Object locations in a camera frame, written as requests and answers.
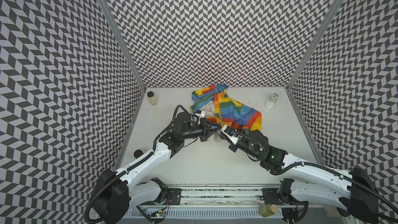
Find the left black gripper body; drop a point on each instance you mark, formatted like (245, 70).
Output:
(196, 129)

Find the rainbow coloured jacket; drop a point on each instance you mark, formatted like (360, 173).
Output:
(214, 104)

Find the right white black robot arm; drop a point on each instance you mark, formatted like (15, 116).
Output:
(351, 191)

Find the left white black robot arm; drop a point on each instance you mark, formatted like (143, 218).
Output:
(116, 191)

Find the black-lid jar back left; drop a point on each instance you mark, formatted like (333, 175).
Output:
(152, 98)

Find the black-lid jar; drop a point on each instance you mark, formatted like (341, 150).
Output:
(138, 153)
(152, 98)

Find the white bottle back right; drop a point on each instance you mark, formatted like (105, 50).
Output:
(271, 102)

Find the black-lid jar front left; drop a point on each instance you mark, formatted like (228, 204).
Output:
(138, 153)

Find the small green circuit board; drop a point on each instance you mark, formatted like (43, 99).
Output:
(158, 215)

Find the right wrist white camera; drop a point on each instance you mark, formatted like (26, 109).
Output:
(230, 134)

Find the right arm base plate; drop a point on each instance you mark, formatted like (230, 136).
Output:
(273, 196)

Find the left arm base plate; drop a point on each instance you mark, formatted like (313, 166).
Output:
(173, 196)

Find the tan-lid jar on rail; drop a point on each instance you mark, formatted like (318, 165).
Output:
(268, 210)

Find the aluminium front rail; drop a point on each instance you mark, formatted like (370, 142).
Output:
(217, 194)

